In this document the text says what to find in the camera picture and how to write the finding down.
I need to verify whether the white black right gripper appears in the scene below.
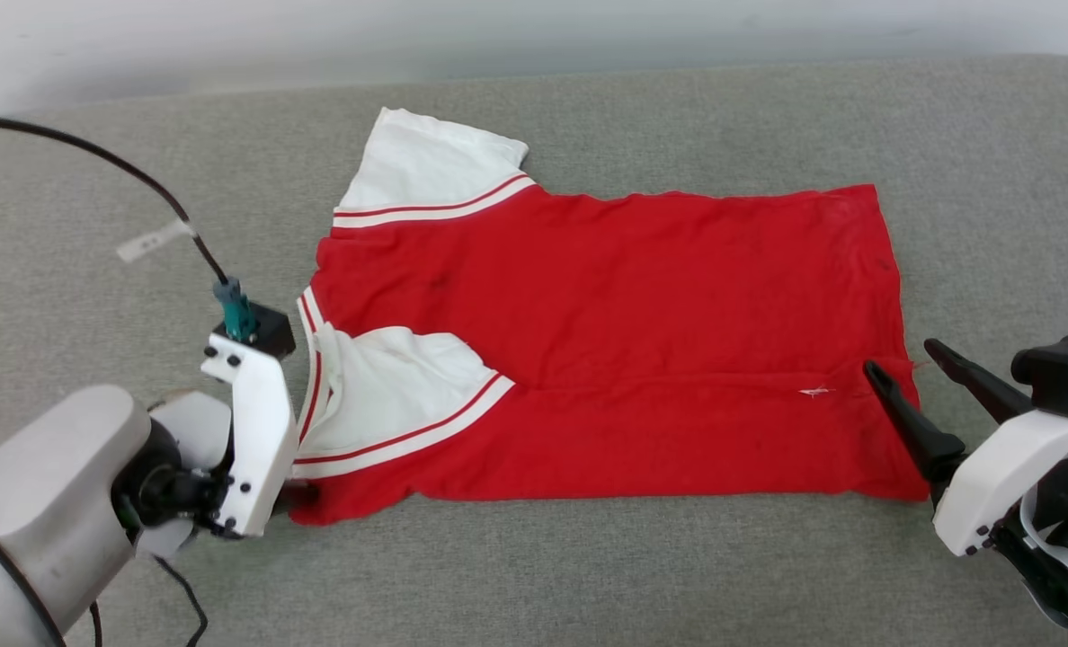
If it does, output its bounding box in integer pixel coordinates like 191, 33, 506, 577
862, 337, 1068, 559

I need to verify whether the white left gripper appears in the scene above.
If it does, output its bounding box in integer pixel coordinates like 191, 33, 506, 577
200, 333, 321, 540

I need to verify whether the red white short-sleeved shirt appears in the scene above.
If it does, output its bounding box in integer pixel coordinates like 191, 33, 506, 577
286, 107, 932, 527

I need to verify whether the thin black cable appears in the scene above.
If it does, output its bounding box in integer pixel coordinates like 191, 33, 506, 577
87, 555, 209, 647

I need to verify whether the white cable label tag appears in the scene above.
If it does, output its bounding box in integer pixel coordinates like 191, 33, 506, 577
115, 217, 197, 264

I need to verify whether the thick black camera cable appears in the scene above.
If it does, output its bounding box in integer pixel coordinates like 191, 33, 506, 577
0, 112, 231, 287

